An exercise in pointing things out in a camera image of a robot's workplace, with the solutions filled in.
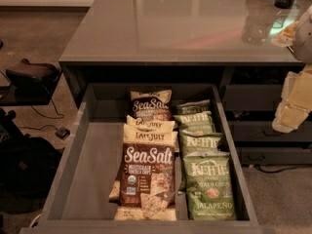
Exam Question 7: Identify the black power adapter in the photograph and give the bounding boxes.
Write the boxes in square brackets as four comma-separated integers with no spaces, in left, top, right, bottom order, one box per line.
[55,127,70,139]

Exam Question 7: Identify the rear brown Sea Salt chip bag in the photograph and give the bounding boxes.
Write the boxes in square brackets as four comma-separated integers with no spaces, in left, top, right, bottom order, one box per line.
[130,90,173,121]

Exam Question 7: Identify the rear green Kettle chip bag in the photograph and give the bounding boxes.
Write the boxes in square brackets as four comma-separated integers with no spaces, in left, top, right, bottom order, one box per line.
[176,99,210,115]

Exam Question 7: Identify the front brown Sea Salt chip bag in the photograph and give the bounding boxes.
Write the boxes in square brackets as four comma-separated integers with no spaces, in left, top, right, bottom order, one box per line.
[110,124,177,221]

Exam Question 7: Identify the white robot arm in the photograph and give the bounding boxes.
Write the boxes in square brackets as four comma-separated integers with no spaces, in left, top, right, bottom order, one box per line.
[271,6,312,133]

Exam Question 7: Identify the grey counter cabinet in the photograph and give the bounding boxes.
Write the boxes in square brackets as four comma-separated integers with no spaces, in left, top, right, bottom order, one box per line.
[59,0,311,164]

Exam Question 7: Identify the open grey top drawer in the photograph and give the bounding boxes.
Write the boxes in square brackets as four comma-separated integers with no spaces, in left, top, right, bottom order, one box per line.
[20,84,275,234]

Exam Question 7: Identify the brown sea salt chip bag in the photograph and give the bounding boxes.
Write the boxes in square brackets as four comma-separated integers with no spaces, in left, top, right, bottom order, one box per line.
[110,124,177,221]
[130,90,173,121]

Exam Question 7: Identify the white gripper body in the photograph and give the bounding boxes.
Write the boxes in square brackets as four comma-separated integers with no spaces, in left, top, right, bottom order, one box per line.
[272,64,312,134]

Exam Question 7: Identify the front green Kettle jalapeno bag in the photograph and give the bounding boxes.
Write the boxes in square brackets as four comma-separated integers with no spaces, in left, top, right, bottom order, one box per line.
[183,151,236,220]

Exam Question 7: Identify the green kettle chip bag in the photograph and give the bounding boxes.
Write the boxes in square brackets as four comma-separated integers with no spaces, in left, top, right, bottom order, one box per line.
[174,111,215,136]
[179,133,222,156]
[176,99,210,115]

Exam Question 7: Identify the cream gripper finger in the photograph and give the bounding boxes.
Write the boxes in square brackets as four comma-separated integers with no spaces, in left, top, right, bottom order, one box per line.
[288,71,312,111]
[280,105,308,129]

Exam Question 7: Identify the black white fiducial marker card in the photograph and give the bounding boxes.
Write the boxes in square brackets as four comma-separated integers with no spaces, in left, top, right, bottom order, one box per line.
[271,20,298,47]

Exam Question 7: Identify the middle Late July chip bag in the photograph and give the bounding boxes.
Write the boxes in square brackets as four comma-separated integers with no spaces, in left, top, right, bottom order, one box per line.
[124,115,176,133]

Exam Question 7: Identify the black backpack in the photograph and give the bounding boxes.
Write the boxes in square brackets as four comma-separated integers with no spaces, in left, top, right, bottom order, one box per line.
[0,136,62,200]

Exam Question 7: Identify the black floor cable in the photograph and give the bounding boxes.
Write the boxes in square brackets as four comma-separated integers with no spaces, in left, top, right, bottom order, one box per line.
[18,95,66,133]

